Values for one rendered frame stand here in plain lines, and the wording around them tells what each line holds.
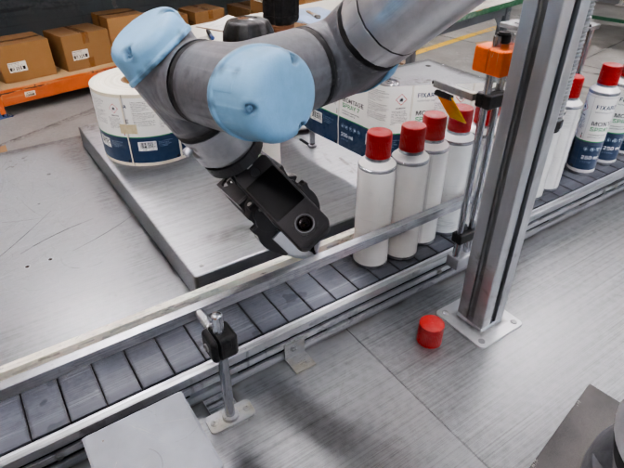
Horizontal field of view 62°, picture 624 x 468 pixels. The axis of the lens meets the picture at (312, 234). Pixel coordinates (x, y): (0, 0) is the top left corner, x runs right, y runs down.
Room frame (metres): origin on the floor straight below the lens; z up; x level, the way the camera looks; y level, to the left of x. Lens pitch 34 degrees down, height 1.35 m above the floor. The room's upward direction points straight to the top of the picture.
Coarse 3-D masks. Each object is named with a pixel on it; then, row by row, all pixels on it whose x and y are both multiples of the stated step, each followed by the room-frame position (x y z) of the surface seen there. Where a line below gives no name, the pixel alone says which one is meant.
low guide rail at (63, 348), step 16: (320, 240) 0.62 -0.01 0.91; (336, 240) 0.62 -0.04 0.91; (288, 256) 0.58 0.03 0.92; (240, 272) 0.55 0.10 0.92; (256, 272) 0.55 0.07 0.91; (208, 288) 0.51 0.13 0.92; (224, 288) 0.52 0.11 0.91; (160, 304) 0.48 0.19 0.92; (176, 304) 0.49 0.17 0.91; (128, 320) 0.45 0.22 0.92; (144, 320) 0.46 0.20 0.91; (80, 336) 0.43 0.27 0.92; (96, 336) 0.43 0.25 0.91; (48, 352) 0.40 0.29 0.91; (64, 352) 0.41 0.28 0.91; (0, 368) 0.38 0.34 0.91; (16, 368) 0.38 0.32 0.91; (32, 368) 0.39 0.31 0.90
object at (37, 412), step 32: (544, 192) 0.82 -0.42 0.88; (352, 256) 0.63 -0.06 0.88; (416, 256) 0.63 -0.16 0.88; (288, 288) 0.56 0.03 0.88; (320, 288) 0.56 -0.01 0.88; (352, 288) 0.56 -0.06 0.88; (256, 320) 0.49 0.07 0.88; (288, 320) 0.49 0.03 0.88; (128, 352) 0.44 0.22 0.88; (160, 352) 0.44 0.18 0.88; (192, 352) 0.44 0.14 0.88; (64, 384) 0.39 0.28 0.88; (96, 384) 0.39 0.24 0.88; (128, 384) 0.39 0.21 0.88; (0, 416) 0.35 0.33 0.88; (32, 416) 0.35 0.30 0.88; (64, 416) 0.35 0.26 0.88; (0, 448) 0.31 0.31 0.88
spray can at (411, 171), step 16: (416, 128) 0.63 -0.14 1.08; (400, 144) 0.64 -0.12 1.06; (416, 144) 0.63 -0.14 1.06; (400, 160) 0.63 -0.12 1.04; (416, 160) 0.62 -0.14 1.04; (400, 176) 0.62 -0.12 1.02; (416, 176) 0.62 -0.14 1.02; (400, 192) 0.62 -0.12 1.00; (416, 192) 0.62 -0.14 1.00; (400, 208) 0.62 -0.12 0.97; (416, 208) 0.62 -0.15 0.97; (400, 240) 0.62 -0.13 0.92; (416, 240) 0.63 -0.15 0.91; (400, 256) 0.62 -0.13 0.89
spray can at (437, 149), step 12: (432, 120) 0.67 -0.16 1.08; (444, 120) 0.67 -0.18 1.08; (432, 132) 0.67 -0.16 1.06; (444, 132) 0.67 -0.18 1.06; (432, 144) 0.67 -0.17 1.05; (444, 144) 0.67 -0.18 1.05; (432, 156) 0.66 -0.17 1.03; (444, 156) 0.66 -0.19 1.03; (432, 168) 0.66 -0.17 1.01; (444, 168) 0.67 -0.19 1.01; (432, 180) 0.66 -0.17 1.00; (432, 192) 0.66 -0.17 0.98; (432, 204) 0.66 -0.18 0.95; (420, 228) 0.66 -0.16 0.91; (432, 228) 0.66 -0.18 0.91; (420, 240) 0.66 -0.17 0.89; (432, 240) 0.66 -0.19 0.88
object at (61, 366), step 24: (432, 216) 0.62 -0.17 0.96; (360, 240) 0.55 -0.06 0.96; (312, 264) 0.51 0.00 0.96; (240, 288) 0.46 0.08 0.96; (264, 288) 0.47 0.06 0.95; (192, 312) 0.42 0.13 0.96; (120, 336) 0.38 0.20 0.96; (144, 336) 0.39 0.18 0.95; (72, 360) 0.35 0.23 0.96; (96, 360) 0.36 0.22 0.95; (0, 384) 0.32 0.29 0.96; (24, 384) 0.32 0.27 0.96
